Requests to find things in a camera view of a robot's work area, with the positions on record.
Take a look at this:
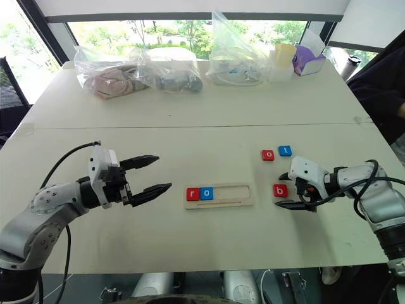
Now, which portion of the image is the blue letter o block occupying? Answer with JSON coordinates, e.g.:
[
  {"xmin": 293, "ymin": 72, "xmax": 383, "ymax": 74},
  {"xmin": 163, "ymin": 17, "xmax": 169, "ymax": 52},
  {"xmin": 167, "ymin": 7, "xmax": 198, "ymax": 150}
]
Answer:
[{"xmin": 199, "ymin": 187, "xmax": 216, "ymax": 202}]

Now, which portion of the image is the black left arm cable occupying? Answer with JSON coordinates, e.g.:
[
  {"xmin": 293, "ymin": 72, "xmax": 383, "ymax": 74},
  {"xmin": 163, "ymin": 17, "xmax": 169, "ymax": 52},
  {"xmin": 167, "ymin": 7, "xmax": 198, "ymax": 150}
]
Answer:
[{"xmin": 36, "ymin": 141, "xmax": 103, "ymax": 304}]

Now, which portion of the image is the white round object under table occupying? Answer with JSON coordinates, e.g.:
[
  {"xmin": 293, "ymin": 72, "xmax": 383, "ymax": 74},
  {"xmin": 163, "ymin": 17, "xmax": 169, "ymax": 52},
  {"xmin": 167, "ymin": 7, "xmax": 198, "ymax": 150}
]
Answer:
[{"xmin": 321, "ymin": 266, "xmax": 343, "ymax": 285}]

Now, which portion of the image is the clear bag with pink cloth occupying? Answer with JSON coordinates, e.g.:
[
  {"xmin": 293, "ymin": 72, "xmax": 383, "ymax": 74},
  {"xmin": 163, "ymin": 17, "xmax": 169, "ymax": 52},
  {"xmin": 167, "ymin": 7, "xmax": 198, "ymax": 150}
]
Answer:
[{"xmin": 73, "ymin": 44, "xmax": 150, "ymax": 102}]

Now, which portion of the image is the red letter b block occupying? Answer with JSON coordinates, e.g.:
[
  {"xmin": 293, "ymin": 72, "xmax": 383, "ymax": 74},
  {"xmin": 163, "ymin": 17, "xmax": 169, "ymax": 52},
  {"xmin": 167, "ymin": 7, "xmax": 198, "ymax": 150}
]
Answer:
[{"xmin": 272, "ymin": 183, "xmax": 290, "ymax": 199}]

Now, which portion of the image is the tall clear plastic bag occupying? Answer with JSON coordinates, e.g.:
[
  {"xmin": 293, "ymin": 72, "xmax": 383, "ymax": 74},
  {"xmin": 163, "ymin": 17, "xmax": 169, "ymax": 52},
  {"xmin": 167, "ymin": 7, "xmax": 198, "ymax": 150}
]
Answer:
[{"xmin": 204, "ymin": 10, "xmax": 270, "ymax": 87}]

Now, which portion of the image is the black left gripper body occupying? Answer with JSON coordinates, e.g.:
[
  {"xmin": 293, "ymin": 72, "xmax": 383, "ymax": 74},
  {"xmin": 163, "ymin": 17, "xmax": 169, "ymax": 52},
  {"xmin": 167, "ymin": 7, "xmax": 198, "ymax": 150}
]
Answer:
[{"xmin": 100, "ymin": 166, "xmax": 134, "ymax": 208}]

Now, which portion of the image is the person in dark clothes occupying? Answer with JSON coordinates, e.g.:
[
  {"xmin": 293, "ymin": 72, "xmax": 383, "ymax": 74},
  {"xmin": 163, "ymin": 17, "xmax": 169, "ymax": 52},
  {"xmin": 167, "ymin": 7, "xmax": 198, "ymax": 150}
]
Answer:
[{"xmin": 346, "ymin": 30, "xmax": 405, "ymax": 147}]

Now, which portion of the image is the purple tissue box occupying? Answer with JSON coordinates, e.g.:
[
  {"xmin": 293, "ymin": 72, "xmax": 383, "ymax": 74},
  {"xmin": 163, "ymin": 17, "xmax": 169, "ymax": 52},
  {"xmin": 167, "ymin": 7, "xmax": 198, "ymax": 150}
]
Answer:
[{"xmin": 292, "ymin": 29, "xmax": 327, "ymax": 77}]

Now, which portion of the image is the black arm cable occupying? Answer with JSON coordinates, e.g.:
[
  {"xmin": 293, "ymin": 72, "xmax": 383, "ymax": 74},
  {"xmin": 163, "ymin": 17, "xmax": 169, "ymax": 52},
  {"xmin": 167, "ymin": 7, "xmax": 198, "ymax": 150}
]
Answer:
[
  {"xmin": 36, "ymin": 141, "xmax": 103, "ymax": 304},
  {"xmin": 299, "ymin": 159, "xmax": 405, "ymax": 220}
]

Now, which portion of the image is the silver rounded robot leg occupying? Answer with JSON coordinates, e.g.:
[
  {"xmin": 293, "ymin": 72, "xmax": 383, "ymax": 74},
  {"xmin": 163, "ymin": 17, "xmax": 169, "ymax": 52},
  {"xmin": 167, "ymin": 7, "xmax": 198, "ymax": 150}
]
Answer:
[
  {"xmin": 222, "ymin": 270, "xmax": 264, "ymax": 302},
  {"xmin": 130, "ymin": 271, "xmax": 175, "ymax": 299}
]

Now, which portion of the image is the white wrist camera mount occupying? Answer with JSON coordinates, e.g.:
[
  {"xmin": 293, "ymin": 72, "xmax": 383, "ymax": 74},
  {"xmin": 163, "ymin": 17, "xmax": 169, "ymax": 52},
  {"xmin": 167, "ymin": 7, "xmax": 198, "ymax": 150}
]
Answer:
[
  {"xmin": 87, "ymin": 147, "xmax": 121, "ymax": 210},
  {"xmin": 289, "ymin": 155, "xmax": 330, "ymax": 204}
]

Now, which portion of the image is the metal table bracket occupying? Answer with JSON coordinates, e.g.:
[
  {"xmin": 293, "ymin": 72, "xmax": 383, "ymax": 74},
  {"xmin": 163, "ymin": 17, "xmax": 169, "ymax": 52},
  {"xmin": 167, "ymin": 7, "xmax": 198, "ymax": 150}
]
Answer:
[
  {"xmin": 282, "ymin": 270, "xmax": 307, "ymax": 302},
  {"xmin": 100, "ymin": 287, "xmax": 123, "ymax": 302}
]

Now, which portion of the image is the wooden letter tray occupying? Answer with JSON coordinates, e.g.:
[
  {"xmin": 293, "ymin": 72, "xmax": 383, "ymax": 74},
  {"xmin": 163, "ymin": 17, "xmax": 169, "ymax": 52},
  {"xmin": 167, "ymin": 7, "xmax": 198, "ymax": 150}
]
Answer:
[{"xmin": 184, "ymin": 182, "xmax": 255, "ymax": 211}]

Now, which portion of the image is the white cable under table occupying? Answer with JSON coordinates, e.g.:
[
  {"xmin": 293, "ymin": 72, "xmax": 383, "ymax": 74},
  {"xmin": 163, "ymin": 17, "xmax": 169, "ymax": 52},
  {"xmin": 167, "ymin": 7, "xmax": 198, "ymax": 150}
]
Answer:
[{"xmin": 259, "ymin": 269, "xmax": 273, "ymax": 299}]

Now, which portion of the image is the clear bag with dark item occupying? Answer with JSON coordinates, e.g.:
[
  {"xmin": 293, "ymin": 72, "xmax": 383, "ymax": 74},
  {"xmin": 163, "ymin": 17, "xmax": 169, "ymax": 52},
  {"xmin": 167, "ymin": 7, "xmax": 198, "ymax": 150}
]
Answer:
[{"xmin": 128, "ymin": 46, "xmax": 204, "ymax": 95}]

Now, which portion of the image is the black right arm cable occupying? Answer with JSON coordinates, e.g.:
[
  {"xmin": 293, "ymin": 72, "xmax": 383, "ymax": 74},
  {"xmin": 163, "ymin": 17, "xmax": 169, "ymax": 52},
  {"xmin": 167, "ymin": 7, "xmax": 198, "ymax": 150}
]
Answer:
[{"xmin": 299, "ymin": 159, "xmax": 405, "ymax": 220}]

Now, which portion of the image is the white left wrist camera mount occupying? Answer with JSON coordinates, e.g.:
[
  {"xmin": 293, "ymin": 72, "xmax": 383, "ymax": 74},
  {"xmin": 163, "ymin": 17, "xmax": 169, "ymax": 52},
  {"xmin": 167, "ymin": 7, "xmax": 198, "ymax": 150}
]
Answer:
[{"xmin": 87, "ymin": 147, "xmax": 121, "ymax": 210}]

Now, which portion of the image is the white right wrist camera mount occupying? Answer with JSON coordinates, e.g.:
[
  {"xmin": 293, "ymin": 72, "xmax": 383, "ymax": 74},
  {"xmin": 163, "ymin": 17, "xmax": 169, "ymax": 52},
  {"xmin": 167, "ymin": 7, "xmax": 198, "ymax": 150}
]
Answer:
[{"xmin": 289, "ymin": 155, "xmax": 330, "ymax": 204}]

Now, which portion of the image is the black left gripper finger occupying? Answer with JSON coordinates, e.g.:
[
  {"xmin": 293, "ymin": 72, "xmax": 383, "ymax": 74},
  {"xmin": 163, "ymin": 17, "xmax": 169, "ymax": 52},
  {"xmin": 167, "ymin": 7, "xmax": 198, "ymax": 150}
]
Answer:
[
  {"xmin": 119, "ymin": 155, "xmax": 160, "ymax": 170},
  {"xmin": 129, "ymin": 182, "xmax": 173, "ymax": 208}
]

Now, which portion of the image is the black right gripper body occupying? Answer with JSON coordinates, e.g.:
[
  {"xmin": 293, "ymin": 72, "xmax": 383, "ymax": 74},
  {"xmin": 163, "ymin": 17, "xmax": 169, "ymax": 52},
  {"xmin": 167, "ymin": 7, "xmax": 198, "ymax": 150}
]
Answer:
[{"xmin": 294, "ymin": 177, "xmax": 318, "ymax": 213}]

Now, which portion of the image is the black mesh office chair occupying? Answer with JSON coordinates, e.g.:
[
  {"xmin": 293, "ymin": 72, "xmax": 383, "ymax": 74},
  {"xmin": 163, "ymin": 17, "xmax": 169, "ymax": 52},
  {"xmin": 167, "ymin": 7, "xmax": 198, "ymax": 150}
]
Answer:
[{"xmin": 0, "ymin": 56, "xmax": 33, "ymax": 142}]

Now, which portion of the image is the dark travel tumbler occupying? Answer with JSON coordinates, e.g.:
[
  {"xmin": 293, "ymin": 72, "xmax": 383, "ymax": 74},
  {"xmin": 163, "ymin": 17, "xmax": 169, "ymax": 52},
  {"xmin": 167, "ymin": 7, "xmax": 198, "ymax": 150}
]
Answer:
[{"xmin": 340, "ymin": 54, "xmax": 363, "ymax": 79}]

